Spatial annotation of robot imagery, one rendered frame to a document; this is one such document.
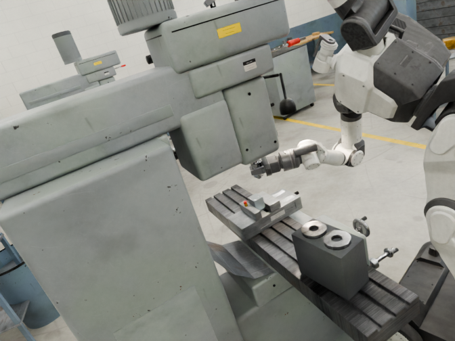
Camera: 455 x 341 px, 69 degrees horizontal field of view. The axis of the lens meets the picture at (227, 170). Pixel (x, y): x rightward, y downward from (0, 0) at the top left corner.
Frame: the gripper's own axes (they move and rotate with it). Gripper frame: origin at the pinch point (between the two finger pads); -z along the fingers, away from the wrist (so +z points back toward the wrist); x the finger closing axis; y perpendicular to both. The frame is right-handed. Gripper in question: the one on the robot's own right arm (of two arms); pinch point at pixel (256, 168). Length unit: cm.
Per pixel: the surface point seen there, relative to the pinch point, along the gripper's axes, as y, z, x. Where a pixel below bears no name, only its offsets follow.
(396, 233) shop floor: 125, 93, -82
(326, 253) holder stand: 15, 14, 46
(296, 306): 66, 0, 17
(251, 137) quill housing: -18.3, 1.1, 10.6
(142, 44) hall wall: -66, -156, -644
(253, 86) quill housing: -36.5, 7.0, 8.0
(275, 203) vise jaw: 22.6, 3.9, -4.9
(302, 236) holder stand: 14.3, 8.5, 35.1
